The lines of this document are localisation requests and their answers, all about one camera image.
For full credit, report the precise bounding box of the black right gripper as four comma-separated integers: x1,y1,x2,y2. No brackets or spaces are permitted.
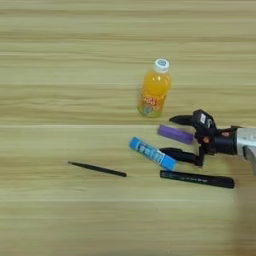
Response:
159,114,240,168

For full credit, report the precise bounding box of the blue glue stick tube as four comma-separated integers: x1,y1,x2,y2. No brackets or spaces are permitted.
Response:
128,136,178,172

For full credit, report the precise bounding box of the black marker pen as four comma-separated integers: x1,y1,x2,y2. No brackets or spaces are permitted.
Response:
159,169,236,190

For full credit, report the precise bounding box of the orange juice bottle white cap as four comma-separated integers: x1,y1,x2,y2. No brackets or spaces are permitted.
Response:
137,58,173,119

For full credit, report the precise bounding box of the thin black stick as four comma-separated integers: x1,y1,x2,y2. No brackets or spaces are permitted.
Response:
67,161,128,178

